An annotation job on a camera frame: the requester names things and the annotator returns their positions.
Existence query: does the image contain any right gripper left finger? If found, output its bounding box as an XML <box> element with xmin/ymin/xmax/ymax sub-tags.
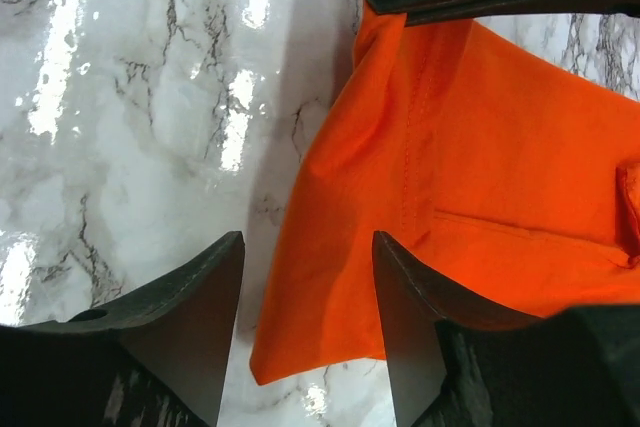
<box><xmin>24</xmin><ymin>232</ymin><xmax>245</xmax><ymax>426</ymax></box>

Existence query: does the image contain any orange t shirt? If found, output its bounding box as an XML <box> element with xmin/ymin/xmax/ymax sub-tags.
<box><xmin>250</xmin><ymin>1</ymin><xmax>639</xmax><ymax>385</ymax></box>

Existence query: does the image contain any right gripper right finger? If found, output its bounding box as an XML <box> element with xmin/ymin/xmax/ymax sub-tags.
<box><xmin>372</xmin><ymin>231</ymin><xmax>538</xmax><ymax>426</ymax></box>

